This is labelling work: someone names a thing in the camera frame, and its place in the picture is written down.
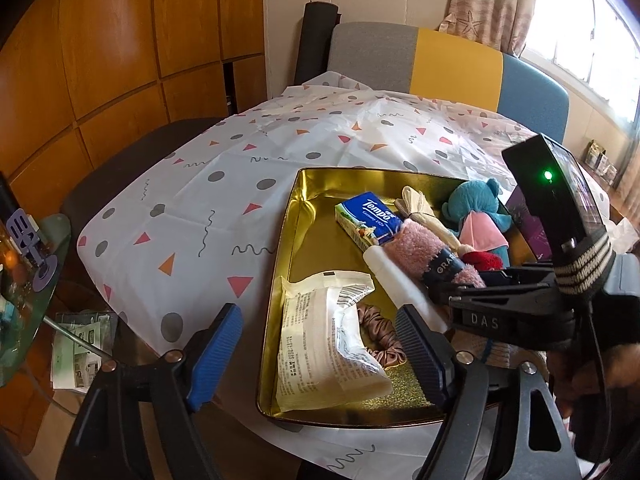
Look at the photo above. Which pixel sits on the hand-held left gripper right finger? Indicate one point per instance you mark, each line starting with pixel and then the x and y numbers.
pixel 422 355

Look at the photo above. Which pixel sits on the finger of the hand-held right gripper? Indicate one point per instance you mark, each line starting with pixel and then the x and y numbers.
pixel 525 274
pixel 500 317

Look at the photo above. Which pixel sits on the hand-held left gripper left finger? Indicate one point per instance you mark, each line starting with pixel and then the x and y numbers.
pixel 212 355

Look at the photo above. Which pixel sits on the red fluffy cloth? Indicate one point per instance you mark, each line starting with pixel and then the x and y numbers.
pixel 480 260

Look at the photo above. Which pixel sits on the pink satin scrunchie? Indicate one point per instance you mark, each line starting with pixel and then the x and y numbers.
pixel 380 332

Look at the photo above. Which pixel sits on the blue plush toy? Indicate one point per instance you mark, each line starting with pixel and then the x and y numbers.
pixel 475 205

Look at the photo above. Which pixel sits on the pink fluffy cloth roll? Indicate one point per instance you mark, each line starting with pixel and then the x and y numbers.
pixel 425 255

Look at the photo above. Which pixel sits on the clear plastic packet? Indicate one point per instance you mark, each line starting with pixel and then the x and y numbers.
pixel 325 340

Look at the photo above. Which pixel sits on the cream cloth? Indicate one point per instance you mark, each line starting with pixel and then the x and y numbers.
pixel 415 205

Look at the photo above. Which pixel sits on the blue pocket tissue packet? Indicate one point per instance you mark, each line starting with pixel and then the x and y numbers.
pixel 370 220

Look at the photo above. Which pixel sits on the gold metal tray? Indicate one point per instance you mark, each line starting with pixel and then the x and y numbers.
pixel 320 210

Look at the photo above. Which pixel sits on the person's right hand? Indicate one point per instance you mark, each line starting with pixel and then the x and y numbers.
pixel 620 365

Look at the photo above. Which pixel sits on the purple tissue carton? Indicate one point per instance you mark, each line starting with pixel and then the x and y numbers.
pixel 525 222

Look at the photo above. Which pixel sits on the row of small packets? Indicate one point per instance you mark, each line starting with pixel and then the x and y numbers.
pixel 600 160

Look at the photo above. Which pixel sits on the pile of paper sachets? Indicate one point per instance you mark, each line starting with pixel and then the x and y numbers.
pixel 80 360

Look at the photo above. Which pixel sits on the grey yellow blue headboard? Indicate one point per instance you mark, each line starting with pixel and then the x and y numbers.
pixel 450 70

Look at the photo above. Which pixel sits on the window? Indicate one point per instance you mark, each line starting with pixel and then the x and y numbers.
pixel 600 25

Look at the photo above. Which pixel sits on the glass side table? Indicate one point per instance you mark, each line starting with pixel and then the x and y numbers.
pixel 30 320

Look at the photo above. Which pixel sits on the printed plastic tablecloth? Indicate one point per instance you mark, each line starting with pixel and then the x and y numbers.
pixel 225 160

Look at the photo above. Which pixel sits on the starfish print curtain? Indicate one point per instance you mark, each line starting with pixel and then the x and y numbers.
pixel 490 5

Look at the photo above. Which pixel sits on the purple ornament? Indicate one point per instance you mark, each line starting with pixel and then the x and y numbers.
pixel 30 240

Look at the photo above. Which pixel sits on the wooden wardrobe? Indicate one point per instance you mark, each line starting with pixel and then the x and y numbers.
pixel 125 60

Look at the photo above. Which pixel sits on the black upright post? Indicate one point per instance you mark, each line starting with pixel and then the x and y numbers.
pixel 315 40

